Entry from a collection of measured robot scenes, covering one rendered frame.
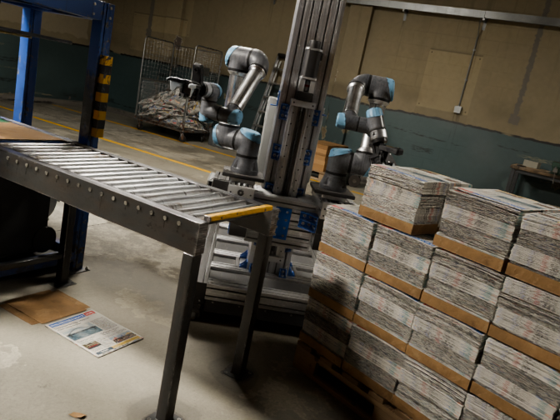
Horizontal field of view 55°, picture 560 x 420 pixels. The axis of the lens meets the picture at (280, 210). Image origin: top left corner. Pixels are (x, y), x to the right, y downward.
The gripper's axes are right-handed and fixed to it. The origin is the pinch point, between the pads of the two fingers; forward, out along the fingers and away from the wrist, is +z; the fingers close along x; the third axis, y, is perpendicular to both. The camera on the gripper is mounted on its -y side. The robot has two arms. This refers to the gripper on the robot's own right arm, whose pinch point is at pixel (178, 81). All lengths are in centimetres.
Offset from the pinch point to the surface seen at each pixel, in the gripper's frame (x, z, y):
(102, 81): 69, -36, 20
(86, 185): 1, 42, 46
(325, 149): 98, -605, 90
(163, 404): -62, 49, 108
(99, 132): 65, -38, 48
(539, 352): -171, 19, 37
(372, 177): -92, -20, 10
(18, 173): 41, 36, 57
